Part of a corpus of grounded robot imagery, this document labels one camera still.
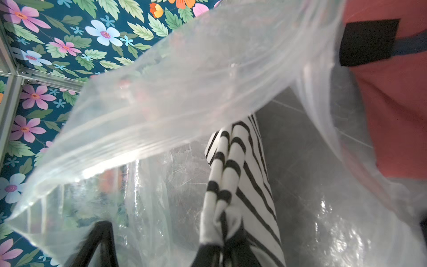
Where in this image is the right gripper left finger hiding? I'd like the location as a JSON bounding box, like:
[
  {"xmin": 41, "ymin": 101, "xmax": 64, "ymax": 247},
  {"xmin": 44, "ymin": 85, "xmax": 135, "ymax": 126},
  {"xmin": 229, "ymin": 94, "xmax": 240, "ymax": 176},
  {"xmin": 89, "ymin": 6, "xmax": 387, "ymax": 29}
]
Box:
[{"xmin": 191, "ymin": 244, "xmax": 222, "ymax": 267}]

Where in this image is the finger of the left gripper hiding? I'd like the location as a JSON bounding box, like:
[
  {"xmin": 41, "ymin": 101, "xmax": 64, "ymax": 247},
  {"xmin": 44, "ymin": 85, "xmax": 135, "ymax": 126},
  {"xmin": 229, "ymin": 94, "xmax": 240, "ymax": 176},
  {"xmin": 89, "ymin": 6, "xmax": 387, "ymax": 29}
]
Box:
[{"xmin": 68, "ymin": 221, "xmax": 119, "ymax": 267}]

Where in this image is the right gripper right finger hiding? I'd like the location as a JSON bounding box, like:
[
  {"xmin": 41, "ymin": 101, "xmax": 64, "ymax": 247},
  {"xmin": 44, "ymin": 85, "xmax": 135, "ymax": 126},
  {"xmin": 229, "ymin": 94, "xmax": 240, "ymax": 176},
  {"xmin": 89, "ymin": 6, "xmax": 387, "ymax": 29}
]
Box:
[{"xmin": 222, "ymin": 230, "xmax": 261, "ymax": 267}]

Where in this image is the striped shirt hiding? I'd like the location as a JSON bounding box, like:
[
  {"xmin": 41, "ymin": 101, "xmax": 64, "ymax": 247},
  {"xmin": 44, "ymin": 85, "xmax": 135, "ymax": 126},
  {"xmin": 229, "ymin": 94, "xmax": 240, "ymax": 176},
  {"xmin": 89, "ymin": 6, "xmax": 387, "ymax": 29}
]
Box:
[{"xmin": 199, "ymin": 115, "xmax": 285, "ymax": 267}]

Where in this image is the clear plastic vacuum bag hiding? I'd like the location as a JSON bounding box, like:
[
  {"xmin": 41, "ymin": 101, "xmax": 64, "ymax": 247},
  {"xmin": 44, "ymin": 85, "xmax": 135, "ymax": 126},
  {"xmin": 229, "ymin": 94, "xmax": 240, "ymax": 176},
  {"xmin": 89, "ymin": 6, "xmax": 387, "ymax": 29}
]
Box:
[{"xmin": 1, "ymin": 1, "xmax": 427, "ymax": 267}]

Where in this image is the red tank top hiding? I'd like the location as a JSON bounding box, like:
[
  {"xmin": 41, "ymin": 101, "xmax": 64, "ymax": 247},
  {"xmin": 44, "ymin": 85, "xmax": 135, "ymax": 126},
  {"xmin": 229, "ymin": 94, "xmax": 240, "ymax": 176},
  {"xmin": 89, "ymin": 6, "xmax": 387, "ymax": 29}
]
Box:
[{"xmin": 339, "ymin": 1, "xmax": 427, "ymax": 179}]

